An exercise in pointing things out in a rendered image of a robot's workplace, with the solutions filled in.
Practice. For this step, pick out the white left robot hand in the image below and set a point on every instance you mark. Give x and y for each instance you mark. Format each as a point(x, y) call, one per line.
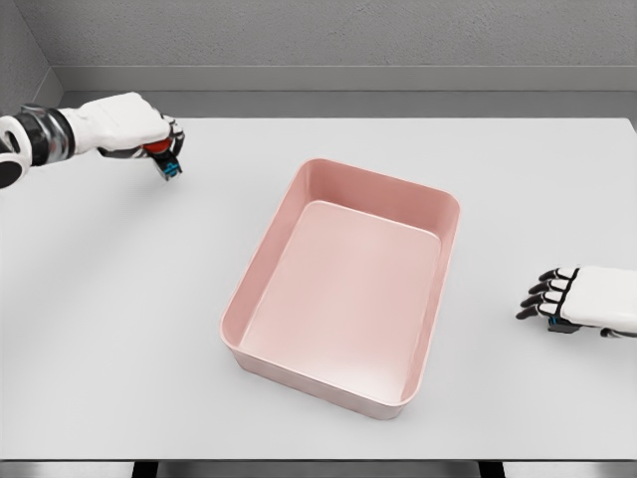
point(130, 120)

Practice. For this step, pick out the pink rectangular basket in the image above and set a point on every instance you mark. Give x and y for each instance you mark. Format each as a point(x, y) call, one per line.
point(343, 284)

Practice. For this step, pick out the red black industrial switch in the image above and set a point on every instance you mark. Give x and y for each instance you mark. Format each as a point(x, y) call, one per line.
point(163, 158)

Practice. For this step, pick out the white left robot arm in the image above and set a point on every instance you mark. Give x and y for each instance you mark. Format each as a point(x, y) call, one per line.
point(55, 134)

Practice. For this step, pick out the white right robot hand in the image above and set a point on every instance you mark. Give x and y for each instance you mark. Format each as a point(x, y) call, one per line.
point(599, 299)

